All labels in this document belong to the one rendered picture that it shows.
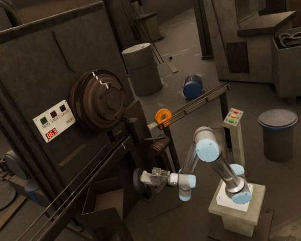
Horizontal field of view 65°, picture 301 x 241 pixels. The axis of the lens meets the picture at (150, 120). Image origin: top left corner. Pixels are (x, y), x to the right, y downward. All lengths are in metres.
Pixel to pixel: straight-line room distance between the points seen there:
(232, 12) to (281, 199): 2.69
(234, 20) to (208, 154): 2.92
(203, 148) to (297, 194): 1.22
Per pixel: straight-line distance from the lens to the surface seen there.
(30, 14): 8.78
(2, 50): 1.61
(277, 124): 2.34
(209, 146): 1.27
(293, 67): 3.29
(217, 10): 4.08
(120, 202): 1.65
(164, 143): 2.19
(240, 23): 4.00
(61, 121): 1.74
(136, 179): 1.50
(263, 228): 2.08
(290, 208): 2.23
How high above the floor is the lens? 1.72
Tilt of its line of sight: 28 degrees down
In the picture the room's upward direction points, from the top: 18 degrees counter-clockwise
